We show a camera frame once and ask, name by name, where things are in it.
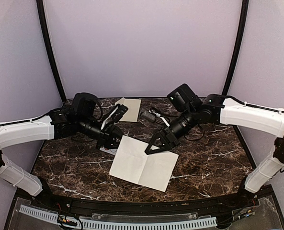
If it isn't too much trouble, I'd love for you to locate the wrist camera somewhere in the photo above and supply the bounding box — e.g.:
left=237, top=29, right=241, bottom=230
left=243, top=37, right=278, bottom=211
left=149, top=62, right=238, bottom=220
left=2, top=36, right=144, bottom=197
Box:
left=140, top=110, right=170, bottom=127
left=101, top=103, right=128, bottom=130

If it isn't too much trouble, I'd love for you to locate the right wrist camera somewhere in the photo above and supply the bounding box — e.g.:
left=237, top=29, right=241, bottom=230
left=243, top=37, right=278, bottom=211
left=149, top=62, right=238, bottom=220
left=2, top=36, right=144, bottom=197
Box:
left=140, top=110, right=170, bottom=127

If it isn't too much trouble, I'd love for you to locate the white sticker sheet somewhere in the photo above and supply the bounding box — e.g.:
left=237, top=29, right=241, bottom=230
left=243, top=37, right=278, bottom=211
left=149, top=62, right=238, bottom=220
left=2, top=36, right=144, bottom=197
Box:
left=100, top=147, right=117, bottom=155

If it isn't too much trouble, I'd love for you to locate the cream paper envelope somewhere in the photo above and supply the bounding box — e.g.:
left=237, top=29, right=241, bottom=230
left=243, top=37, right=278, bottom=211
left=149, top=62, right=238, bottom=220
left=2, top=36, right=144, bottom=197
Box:
left=114, top=98, right=141, bottom=122

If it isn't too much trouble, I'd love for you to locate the black right frame post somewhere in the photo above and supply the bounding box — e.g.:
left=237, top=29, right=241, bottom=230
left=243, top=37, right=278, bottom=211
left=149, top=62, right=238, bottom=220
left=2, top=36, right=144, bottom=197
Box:
left=221, top=0, right=249, bottom=95

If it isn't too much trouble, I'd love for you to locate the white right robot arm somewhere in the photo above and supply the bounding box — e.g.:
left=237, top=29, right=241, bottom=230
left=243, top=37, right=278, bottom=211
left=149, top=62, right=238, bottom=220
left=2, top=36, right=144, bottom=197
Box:
left=145, top=83, right=284, bottom=208

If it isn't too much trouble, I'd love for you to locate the black front rail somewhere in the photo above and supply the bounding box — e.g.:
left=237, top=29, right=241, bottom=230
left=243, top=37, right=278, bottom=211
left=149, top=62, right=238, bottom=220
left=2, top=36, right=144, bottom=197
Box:
left=17, top=189, right=272, bottom=216

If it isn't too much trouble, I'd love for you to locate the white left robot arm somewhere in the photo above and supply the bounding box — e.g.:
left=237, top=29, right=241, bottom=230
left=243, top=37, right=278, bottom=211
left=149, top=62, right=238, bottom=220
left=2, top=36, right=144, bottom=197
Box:
left=0, top=92, right=128, bottom=209

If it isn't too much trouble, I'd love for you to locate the white slotted cable duct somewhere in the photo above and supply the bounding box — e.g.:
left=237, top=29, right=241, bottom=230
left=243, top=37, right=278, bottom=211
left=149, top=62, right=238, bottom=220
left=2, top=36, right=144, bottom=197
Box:
left=19, top=205, right=217, bottom=230

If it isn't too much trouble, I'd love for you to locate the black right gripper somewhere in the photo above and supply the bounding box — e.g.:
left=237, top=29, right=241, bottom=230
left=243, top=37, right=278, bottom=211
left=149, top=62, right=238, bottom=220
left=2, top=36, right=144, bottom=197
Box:
left=144, top=107, right=198, bottom=155

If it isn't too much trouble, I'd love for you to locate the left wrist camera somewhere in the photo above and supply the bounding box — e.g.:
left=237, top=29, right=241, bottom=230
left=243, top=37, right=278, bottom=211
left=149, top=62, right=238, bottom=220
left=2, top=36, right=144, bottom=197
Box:
left=101, top=103, right=128, bottom=130

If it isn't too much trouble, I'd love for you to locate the black frame post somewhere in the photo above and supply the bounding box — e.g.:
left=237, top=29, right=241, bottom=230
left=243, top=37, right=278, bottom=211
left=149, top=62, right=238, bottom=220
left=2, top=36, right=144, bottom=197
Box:
left=36, top=0, right=67, bottom=103
left=221, top=0, right=249, bottom=95

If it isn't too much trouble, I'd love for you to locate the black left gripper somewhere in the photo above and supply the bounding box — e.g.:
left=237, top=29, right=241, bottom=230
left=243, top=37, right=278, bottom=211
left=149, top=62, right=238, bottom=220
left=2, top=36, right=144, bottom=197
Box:
left=77, top=115, right=134, bottom=150

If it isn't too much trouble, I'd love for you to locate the black left frame post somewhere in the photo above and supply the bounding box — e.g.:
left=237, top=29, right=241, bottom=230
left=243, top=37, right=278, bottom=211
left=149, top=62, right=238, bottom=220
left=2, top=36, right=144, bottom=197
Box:
left=36, top=0, right=67, bottom=103

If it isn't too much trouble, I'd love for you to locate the printed paper letter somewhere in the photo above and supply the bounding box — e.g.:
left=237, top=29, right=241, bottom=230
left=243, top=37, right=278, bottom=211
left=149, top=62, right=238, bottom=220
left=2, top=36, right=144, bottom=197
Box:
left=109, top=136, right=178, bottom=192

